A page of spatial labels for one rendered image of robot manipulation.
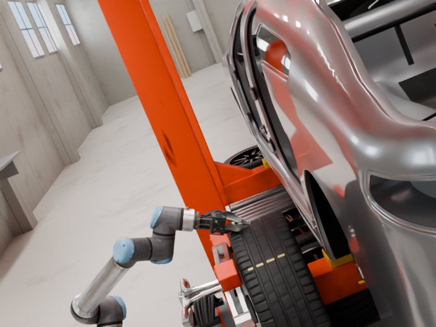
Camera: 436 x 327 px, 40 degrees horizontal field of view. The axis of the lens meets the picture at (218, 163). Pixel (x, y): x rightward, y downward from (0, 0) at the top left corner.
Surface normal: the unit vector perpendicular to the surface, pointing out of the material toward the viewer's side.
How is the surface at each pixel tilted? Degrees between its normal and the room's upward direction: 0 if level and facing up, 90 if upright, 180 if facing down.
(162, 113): 90
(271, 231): 16
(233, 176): 90
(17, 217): 90
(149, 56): 90
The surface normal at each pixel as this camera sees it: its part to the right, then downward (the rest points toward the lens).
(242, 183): 0.08, 0.24
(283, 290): -0.12, -0.26
